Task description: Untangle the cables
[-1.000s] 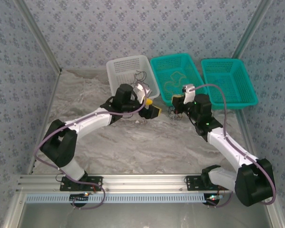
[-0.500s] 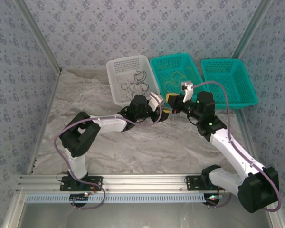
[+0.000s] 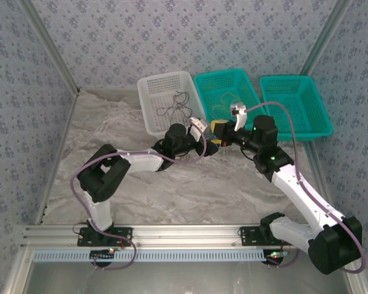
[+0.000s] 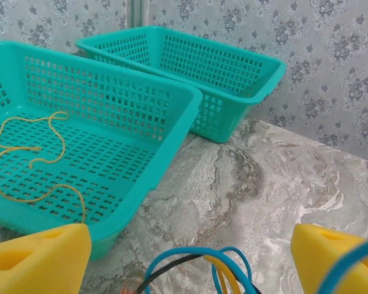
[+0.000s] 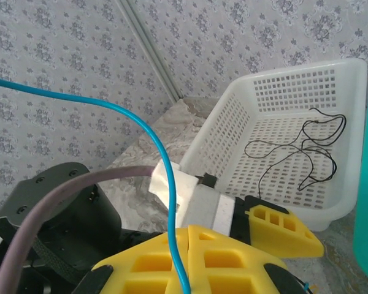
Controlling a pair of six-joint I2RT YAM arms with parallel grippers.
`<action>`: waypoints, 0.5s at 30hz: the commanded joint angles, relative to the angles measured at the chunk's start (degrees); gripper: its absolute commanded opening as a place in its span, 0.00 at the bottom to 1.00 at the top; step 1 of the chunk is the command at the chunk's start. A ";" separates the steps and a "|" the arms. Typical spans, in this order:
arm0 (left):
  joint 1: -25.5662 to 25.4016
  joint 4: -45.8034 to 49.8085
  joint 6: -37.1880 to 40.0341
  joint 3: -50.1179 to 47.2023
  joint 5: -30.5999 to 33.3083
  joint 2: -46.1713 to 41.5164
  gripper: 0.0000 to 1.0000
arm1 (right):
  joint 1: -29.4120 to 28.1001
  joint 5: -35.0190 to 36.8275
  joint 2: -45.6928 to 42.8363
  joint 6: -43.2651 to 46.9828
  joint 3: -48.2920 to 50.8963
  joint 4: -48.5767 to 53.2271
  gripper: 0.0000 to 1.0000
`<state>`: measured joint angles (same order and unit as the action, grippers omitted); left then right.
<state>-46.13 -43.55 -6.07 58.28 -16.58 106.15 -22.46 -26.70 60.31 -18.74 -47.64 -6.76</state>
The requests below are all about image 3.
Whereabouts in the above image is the thin yellow cable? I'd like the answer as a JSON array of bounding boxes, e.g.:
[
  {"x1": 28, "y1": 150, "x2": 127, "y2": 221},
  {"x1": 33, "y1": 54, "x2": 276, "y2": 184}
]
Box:
[{"x1": 210, "y1": 91, "x2": 243, "y2": 122}]

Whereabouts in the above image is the thin black cable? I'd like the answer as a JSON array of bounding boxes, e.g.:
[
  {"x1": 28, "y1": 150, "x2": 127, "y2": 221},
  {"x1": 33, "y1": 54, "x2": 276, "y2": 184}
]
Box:
[{"x1": 155, "y1": 89, "x2": 193, "y2": 131}]

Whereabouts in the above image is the teal plastic basket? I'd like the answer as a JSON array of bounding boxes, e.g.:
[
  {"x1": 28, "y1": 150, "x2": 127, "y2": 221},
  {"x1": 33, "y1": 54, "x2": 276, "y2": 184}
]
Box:
[
  {"x1": 193, "y1": 67, "x2": 268, "y2": 138},
  {"x1": 259, "y1": 74, "x2": 334, "y2": 142}
]

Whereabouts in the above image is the white plastic basket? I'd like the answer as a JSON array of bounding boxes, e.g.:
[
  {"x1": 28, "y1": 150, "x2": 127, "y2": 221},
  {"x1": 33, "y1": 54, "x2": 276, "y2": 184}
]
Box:
[{"x1": 137, "y1": 72, "x2": 208, "y2": 137}]

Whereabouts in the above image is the small circuit board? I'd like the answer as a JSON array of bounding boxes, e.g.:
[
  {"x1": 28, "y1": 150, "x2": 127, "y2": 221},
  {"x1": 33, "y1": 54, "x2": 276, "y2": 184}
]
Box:
[
  {"x1": 264, "y1": 249, "x2": 288, "y2": 268},
  {"x1": 90, "y1": 248, "x2": 117, "y2": 268}
]

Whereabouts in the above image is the grey metal sheet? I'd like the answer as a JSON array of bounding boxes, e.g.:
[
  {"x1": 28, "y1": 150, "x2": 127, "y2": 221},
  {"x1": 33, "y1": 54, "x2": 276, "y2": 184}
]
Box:
[{"x1": 26, "y1": 260, "x2": 355, "y2": 294}]

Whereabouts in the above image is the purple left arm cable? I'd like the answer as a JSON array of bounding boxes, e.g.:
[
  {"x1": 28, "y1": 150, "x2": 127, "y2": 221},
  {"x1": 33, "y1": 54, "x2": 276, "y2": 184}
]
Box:
[{"x1": 72, "y1": 130, "x2": 208, "y2": 227}]

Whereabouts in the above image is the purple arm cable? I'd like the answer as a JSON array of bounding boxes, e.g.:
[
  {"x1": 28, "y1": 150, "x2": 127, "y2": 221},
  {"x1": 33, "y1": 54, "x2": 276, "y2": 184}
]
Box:
[
  {"x1": 245, "y1": 101, "x2": 366, "y2": 274},
  {"x1": 72, "y1": 130, "x2": 208, "y2": 227}
]

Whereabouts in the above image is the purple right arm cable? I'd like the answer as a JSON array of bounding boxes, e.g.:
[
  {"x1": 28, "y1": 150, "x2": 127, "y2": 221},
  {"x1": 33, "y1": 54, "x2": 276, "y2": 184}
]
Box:
[{"x1": 245, "y1": 101, "x2": 366, "y2": 274}]

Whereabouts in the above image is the aluminium mounting rail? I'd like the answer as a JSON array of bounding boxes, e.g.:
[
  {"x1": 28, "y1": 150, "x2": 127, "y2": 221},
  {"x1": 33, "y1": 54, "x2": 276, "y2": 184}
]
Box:
[{"x1": 18, "y1": 224, "x2": 356, "y2": 249}]

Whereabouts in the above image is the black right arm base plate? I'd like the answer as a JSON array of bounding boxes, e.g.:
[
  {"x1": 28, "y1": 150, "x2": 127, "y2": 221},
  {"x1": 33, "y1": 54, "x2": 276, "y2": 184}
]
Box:
[{"x1": 239, "y1": 225, "x2": 295, "y2": 247}]

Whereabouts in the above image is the slotted white cable duct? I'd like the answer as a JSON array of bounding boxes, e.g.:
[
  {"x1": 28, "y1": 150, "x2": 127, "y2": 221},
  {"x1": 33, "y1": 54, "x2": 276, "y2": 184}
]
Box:
[{"x1": 33, "y1": 249, "x2": 267, "y2": 263}]

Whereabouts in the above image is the aluminium frame post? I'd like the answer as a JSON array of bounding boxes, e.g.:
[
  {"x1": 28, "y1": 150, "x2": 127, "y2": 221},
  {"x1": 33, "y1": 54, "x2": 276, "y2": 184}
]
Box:
[
  {"x1": 297, "y1": 0, "x2": 354, "y2": 77},
  {"x1": 18, "y1": 0, "x2": 82, "y2": 94}
]

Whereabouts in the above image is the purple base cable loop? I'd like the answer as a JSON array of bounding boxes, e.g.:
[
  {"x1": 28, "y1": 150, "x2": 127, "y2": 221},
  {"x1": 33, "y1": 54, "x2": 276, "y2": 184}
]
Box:
[
  {"x1": 91, "y1": 235, "x2": 138, "y2": 272},
  {"x1": 268, "y1": 246, "x2": 301, "y2": 270}
]

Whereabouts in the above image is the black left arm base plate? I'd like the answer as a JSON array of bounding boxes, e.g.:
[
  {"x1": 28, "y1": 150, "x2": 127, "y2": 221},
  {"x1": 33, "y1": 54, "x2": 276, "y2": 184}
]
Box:
[{"x1": 77, "y1": 226, "x2": 134, "y2": 247}]

